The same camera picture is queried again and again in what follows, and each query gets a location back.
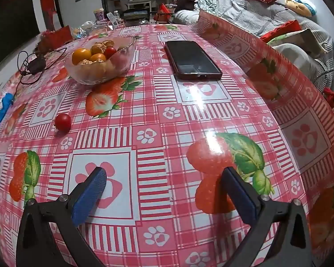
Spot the yellow plush toy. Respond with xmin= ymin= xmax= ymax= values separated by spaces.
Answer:
xmin=285 ymin=0 xmax=317 ymax=18

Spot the glass fruit bowl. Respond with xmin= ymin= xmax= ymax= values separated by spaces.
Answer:
xmin=64 ymin=34 xmax=138 ymax=86

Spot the black power adapter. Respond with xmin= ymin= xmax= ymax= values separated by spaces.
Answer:
xmin=26 ymin=57 xmax=46 ymax=75

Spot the grey blanket covered sofa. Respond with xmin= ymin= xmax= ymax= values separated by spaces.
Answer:
xmin=173 ymin=0 xmax=334 ymax=92

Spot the black smartphone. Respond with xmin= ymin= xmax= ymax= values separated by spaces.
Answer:
xmin=165 ymin=40 xmax=223 ymax=81

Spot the pink strawberry tablecloth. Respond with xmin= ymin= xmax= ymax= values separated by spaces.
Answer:
xmin=0 ymin=13 xmax=334 ymax=266

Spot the black adapter cable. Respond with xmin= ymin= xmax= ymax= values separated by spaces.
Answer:
xmin=15 ymin=47 xmax=68 ymax=95

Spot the red gift box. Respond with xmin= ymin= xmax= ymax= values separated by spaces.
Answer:
xmin=37 ymin=26 xmax=73 ymax=53

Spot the blue crumpled glove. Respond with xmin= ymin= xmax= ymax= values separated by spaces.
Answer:
xmin=0 ymin=93 xmax=14 ymax=123

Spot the red cherry tomato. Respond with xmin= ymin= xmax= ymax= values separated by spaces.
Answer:
xmin=55 ymin=113 xmax=72 ymax=133

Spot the black television screen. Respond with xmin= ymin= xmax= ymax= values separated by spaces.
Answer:
xmin=0 ymin=0 xmax=40 ymax=63

